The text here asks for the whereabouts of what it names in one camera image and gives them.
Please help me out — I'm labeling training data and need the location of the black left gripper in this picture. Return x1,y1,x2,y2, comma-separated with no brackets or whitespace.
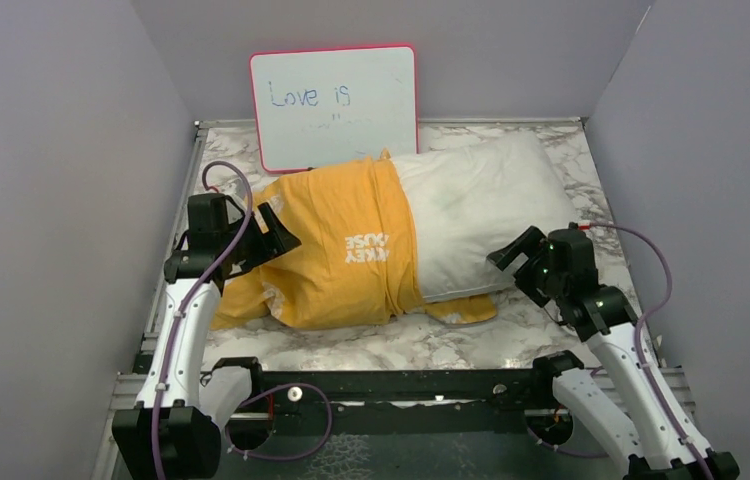
221,201,301,270

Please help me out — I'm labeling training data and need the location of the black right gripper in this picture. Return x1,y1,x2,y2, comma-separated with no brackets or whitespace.
489,225,567,307

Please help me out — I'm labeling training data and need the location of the white pillow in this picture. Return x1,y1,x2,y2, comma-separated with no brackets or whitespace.
392,132,578,303

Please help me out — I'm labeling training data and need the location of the blue yellow Mickey pillowcase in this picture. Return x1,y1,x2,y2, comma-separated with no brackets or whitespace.
211,150,497,330

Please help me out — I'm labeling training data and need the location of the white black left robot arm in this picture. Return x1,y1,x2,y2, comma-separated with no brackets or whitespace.
111,193,301,479

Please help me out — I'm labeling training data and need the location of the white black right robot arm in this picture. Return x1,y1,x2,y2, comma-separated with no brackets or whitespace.
487,222,740,479

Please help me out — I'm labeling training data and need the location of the pink framed whiteboard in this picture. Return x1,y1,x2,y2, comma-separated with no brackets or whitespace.
249,44,419,174

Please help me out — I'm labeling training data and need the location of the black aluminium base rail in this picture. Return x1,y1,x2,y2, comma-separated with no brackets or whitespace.
108,368,694,439

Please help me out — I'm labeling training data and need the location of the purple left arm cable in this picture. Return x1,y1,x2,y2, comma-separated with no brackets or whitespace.
149,160,334,480

